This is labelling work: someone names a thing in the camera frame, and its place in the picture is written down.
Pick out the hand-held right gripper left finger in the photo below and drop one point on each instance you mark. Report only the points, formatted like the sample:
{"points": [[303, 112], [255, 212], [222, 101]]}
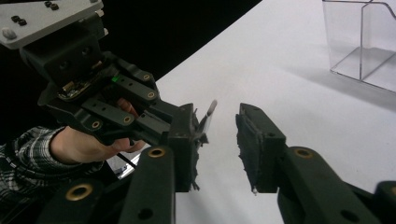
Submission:
{"points": [[183, 161]]}

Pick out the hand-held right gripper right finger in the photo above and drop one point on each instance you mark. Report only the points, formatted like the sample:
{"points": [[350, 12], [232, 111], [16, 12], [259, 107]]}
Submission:
{"points": [[264, 155]]}

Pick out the thin black pencil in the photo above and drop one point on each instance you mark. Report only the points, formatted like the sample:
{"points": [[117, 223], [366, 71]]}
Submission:
{"points": [[211, 110]]}

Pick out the clear acrylic organizer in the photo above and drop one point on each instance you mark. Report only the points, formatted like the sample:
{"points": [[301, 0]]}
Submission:
{"points": [[342, 37]]}

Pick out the black curtain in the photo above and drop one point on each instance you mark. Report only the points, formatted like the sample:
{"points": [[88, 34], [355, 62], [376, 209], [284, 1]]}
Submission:
{"points": [[171, 31]]}

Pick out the white board sheet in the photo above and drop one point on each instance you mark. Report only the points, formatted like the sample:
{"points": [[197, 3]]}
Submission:
{"points": [[280, 62]]}

